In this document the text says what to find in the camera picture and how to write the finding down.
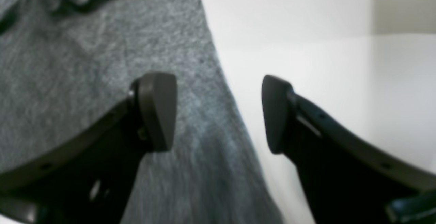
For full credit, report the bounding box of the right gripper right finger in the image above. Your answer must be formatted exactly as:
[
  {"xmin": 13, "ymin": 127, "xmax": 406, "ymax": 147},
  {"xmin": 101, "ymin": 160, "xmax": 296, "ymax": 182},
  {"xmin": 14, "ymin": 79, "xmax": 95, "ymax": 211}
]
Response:
[{"xmin": 261, "ymin": 75, "xmax": 436, "ymax": 224}]

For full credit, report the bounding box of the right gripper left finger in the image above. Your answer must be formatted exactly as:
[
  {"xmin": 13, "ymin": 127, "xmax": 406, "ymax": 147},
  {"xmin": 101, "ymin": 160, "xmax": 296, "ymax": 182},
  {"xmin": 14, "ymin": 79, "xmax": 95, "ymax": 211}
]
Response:
[{"xmin": 0, "ymin": 72, "xmax": 178, "ymax": 224}]

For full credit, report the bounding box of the grey long-sleeve t-shirt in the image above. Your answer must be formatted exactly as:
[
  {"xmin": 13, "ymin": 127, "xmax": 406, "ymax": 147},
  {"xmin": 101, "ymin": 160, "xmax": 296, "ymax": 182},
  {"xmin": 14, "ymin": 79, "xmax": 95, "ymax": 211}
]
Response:
[{"xmin": 1, "ymin": 0, "xmax": 283, "ymax": 224}]

